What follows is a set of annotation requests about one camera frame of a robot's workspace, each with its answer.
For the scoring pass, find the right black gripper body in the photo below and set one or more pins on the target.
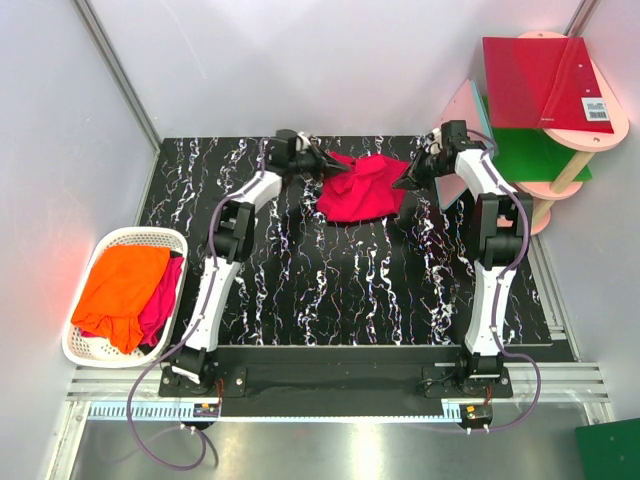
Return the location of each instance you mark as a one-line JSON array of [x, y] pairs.
[[429, 167]]

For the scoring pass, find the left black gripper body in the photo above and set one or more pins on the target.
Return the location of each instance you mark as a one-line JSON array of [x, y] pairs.
[[305, 163]]

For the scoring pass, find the crimson red t shirt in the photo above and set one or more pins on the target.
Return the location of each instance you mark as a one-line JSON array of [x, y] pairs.
[[365, 191]]

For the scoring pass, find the pink board teal edge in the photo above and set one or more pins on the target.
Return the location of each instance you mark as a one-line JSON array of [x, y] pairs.
[[465, 110]]

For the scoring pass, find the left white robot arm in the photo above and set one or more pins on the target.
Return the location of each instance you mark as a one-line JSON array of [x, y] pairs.
[[230, 242]]

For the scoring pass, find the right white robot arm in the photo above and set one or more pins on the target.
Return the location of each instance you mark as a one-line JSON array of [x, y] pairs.
[[500, 234]]

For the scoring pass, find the pink wooden tiered shelf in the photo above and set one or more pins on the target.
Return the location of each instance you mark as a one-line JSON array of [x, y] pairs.
[[587, 145]]

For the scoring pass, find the red acrylic sheet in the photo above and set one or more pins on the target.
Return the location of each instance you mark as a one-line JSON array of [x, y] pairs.
[[543, 83]]

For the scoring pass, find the magenta t shirt in basket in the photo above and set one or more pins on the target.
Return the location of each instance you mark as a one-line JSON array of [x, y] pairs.
[[153, 317]]

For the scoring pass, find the orange t shirt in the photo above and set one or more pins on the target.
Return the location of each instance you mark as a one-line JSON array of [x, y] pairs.
[[119, 286]]

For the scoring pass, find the white plastic laundry basket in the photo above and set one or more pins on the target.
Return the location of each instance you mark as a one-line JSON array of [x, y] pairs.
[[97, 351]]

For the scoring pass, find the dark green board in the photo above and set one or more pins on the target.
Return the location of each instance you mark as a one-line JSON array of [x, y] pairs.
[[610, 451]]

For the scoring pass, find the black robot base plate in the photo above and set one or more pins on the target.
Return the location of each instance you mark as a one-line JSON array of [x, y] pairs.
[[342, 382]]

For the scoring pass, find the aluminium frame rail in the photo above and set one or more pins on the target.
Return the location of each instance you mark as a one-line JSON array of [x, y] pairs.
[[107, 51]]

